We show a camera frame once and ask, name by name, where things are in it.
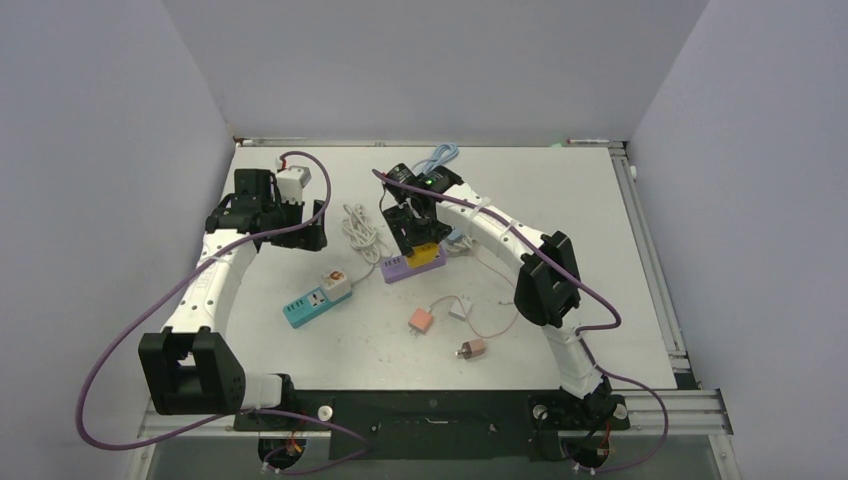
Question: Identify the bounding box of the yellow cube socket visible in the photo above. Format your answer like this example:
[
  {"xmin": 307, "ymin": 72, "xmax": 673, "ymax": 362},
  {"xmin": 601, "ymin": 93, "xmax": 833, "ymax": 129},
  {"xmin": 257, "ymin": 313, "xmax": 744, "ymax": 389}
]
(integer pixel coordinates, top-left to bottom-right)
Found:
[{"xmin": 405, "ymin": 243, "xmax": 440, "ymax": 269}]

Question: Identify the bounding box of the purple power strip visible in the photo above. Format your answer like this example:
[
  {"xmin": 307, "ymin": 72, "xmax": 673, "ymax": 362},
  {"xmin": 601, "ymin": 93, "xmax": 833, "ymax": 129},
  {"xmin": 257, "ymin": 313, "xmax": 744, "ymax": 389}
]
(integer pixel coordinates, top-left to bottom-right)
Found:
[{"xmin": 379, "ymin": 253, "xmax": 447, "ymax": 284}]

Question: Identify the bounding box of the thin pink charging cable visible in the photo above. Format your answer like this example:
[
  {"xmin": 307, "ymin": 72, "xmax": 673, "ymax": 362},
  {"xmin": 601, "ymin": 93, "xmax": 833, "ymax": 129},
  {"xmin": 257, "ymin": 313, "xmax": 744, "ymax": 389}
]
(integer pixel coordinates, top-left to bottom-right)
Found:
[{"xmin": 427, "ymin": 251, "xmax": 521, "ymax": 341}]

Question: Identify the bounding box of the white cube socket adapter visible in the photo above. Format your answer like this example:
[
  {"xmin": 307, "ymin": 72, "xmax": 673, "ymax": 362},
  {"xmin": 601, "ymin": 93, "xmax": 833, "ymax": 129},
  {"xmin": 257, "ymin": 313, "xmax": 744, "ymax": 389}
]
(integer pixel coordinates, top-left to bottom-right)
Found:
[{"xmin": 318, "ymin": 268, "xmax": 352, "ymax": 302}]

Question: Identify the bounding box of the pink wall charger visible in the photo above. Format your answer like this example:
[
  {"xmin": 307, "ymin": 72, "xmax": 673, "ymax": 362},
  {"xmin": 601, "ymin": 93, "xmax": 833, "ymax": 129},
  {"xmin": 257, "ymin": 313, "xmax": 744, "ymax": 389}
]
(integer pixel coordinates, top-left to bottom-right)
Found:
[{"xmin": 407, "ymin": 308, "xmax": 434, "ymax": 336}]

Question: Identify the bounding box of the light blue power strip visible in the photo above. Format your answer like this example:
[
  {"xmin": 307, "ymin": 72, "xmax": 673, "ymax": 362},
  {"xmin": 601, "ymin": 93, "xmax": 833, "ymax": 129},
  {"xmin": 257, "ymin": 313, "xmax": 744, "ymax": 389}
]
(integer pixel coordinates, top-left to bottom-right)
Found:
[{"xmin": 444, "ymin": 229, "xmax": 464, "ymax": 245}]

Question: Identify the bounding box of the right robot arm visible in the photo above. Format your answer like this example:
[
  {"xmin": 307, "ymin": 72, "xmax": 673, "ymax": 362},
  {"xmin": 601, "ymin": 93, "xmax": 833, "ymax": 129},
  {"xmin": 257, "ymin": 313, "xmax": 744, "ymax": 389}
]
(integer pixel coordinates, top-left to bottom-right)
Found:
[{"xmin": 375, "ymin": 164, "xmax": 605, "ymax": 428}]

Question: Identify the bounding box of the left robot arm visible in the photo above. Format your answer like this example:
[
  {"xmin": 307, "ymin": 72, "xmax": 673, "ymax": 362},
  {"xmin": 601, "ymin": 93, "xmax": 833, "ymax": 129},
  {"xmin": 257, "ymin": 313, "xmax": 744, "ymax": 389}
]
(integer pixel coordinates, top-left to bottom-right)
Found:
[{"xmin": 138, "ymin": 166, "xmax": 327, "ymax": 430}]

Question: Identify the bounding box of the teal power strip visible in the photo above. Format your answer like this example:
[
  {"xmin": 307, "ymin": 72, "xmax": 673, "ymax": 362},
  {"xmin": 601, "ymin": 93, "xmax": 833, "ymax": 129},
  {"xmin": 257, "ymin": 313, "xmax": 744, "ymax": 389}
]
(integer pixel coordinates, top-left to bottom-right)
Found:
[{"xmin": 282, "ymin": 288, "xmax": 353, "ymax": 329}]

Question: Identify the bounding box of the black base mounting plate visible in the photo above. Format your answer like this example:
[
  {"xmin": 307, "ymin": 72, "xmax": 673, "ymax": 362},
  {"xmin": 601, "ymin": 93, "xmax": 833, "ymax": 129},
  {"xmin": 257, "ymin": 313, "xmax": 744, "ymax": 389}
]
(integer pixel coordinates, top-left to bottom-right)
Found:
[{"xmin": 234, "ymin": 390, "xmax": 630, "ymax": 460}]

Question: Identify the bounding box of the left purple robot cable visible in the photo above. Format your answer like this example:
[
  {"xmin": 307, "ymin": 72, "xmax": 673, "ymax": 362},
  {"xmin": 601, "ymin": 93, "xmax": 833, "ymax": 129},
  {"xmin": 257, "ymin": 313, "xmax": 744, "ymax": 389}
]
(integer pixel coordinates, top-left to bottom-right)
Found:
[{"xmin": 74, "ymin": 150, "xmax": 372, "ymax": 477}]

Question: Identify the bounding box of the white coiled cable left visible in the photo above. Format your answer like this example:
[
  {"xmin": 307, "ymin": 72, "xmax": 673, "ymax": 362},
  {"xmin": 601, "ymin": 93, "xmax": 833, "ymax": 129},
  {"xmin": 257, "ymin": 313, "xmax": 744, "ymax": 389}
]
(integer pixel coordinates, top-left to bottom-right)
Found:
[{"xmin": 341, "ymin": 203, "xmax": 392, "ymax": 266}]

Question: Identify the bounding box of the light blue coiled cable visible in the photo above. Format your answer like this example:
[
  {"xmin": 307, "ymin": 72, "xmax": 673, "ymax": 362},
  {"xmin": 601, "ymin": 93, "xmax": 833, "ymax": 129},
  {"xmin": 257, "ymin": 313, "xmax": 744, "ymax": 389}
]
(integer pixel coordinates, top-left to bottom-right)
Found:
[{"xmin": 411, "ymin": 142, "xmax": 460, "ymax": 175}]

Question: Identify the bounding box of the small white wall charger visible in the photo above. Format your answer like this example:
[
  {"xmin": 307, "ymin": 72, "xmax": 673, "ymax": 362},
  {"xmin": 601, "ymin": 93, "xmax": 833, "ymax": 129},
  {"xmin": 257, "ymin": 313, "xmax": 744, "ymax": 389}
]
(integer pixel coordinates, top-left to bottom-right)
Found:
[{"xmin": 448, "ymin": 297, "xmax": 473, "ymax": 321}]

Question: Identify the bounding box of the brown wall charger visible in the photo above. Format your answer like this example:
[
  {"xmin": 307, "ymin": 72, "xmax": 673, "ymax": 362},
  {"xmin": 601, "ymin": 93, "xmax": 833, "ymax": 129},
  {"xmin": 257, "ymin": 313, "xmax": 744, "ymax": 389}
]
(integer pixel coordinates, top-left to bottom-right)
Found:
[{"xmin": 455, "ymin": 339, "xmax": 486, "ymax": 360}]

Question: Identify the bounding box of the aluminium right frame rail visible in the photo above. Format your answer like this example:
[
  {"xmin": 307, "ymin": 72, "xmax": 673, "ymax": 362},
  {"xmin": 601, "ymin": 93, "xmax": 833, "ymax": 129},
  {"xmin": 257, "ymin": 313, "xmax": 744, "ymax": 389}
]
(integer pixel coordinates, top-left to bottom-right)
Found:
[{"xmin": 608, "ymin": 141, "xmax": 701, "ymax": 390}]

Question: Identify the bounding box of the aluminium frame rail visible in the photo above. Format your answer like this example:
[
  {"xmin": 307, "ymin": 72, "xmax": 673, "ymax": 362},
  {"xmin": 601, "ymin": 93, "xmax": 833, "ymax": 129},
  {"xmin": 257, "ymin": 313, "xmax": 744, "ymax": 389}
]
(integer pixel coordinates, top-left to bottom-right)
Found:
[
  {"xmin": 608, "ymin": 141, "xmax": 701, "ymax": 390},
  {"xmin": 138, "ymin": 390, "xmax": 733, "ymax": 440}
]

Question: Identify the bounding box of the aluminium front frame rail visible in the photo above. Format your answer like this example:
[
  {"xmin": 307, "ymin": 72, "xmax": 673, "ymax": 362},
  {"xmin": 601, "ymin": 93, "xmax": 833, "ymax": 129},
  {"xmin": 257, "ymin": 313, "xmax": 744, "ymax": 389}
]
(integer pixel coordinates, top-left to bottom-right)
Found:
[{"xmin": 138, "ymin": 390, "xmax": 733, "ymax": 440}]

